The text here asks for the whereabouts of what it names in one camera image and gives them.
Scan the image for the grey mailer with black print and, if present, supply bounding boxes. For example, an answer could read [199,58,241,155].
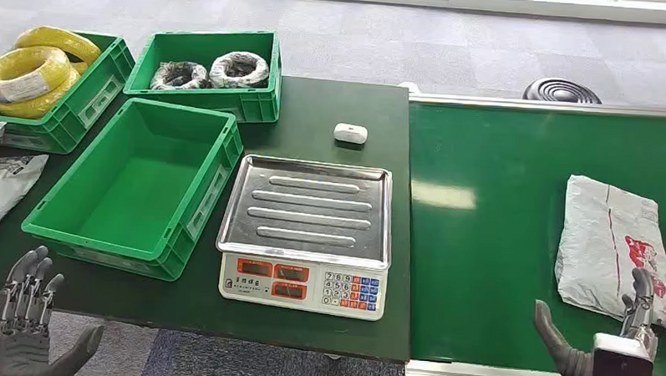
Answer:
[0,152,50,251]

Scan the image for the large empty green crate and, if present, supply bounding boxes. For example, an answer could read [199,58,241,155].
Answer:
[19,93,247,285]

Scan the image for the black wrapped wire coil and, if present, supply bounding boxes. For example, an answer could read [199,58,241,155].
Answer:
[208,50,271,91]
[149,59,212,93]

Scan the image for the grey package with red print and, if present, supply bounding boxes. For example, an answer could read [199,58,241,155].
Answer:
[552,173,666,339]

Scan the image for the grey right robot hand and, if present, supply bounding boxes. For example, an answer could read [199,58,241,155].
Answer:
[531,264,662,376]

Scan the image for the small white plastic device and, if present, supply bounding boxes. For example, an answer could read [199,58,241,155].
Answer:
[333,122,369,145]

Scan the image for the green crate with yellow coils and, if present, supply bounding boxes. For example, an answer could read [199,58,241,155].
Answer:
[0,28,137,158]

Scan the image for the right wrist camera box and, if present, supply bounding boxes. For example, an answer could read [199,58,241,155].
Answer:
[590,332,657,376]

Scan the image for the green crate with black coils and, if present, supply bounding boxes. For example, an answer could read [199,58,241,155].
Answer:
[122,26,285,125]

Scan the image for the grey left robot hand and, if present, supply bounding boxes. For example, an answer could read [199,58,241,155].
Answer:
[0,244,109,376]

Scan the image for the electronic scale with steel tray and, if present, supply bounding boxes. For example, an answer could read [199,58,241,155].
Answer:
[213,152,395,323]

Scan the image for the black ribbed round object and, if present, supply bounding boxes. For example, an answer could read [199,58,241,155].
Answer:
[522,77,603,104]

